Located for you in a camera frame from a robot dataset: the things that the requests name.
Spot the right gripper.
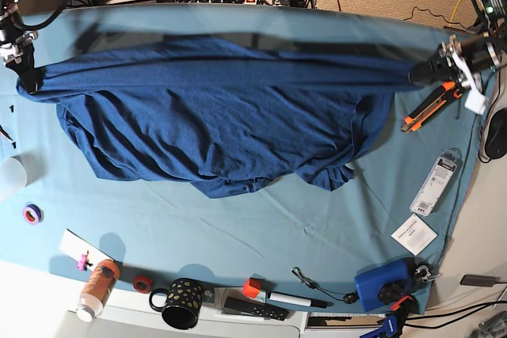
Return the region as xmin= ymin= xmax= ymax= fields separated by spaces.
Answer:
xmin=1 ymin=32 xmax=43 ymax=93

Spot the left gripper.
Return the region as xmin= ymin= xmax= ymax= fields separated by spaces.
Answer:
xmin=409 ymin=32 xmax=506 ymax=95

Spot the blue t-shirt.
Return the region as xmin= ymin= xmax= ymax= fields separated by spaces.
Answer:
xmin=17 ymin=36 xmax=414 ymax=199

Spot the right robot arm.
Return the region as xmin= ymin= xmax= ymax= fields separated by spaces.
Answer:
xmin=1 ymin=0 xmax=71 ymax=93

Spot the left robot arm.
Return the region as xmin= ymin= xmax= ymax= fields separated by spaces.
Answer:
xmin=409 ymin=0 xmax=506 ymax=86

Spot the orange black utility knife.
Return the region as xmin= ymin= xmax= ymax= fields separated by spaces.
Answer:
xmin=401 ymin=82 xmax=466 ymax=133

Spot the translucent plastic cup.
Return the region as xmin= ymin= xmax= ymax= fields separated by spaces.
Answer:
xmin=0 ymin=156 xmax=28 ymax=204

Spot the black computer mouse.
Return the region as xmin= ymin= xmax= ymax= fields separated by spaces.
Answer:
xmin=484 ymin=108 xmax=507 ymax=160

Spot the clear plastic blister pack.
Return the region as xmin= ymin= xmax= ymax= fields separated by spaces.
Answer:
xmin=410 ymin=148 xmax=461 ymax=217

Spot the purple tape roll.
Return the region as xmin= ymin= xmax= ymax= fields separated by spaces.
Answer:
xmin=22 ymin=203 xmax=43 ymax=225

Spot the white paper leaflet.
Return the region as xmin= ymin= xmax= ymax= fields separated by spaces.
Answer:
xmin=391 ymin=214 xmax=437 ymax=256

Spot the teal table cloth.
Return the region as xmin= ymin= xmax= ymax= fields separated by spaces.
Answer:
xmin=1 ymin=4 xmax=483 ymax=294

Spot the pink clip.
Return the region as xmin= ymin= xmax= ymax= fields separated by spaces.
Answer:
xmin=76 ymin=252 xmax=93 ymax=272

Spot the black adapter right edge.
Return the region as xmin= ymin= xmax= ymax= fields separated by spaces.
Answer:
xmin=459 ymin=274 xmax=498 ymax=287

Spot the orange bottle white cap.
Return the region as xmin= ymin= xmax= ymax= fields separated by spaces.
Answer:
xmin=76 ymin=260 xmax=120 ymax=323

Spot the blue box with knob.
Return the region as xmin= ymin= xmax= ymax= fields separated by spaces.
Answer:
xmin=354 ymin=258 xmax=417 ymax=312

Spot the orange tape roll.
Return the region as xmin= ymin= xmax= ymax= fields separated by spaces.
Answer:
xmin=132 ymin=275 xmax=153 ymax=294

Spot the blue clamp bottom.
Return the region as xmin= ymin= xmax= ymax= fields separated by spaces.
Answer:
xmin=360 ymin=295 xmax=418 ymax=338

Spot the black yellow-dotted mug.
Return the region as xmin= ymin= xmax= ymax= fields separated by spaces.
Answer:
xmin=148 ymin=278 xmax=204 ymax=330

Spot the black marker pen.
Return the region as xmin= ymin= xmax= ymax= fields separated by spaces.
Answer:
xmin=266 ymin=292 xmax=333 ymax=309

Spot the orange cube block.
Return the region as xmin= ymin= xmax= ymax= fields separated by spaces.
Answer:
xmin=242 ymin=277 xmax=262 ymax=299

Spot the black dotted remote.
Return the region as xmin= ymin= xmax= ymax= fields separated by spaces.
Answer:
xmin=223 ymin=297 xmax=290 ymax=321

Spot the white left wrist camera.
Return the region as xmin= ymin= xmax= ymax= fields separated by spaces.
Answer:
xmin=464 ymin=92 xmax=487 ymax=115

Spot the black lanyard with clip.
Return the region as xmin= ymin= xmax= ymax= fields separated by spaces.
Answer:
xmin=292 ymin=266 xmax=360 ymax=306

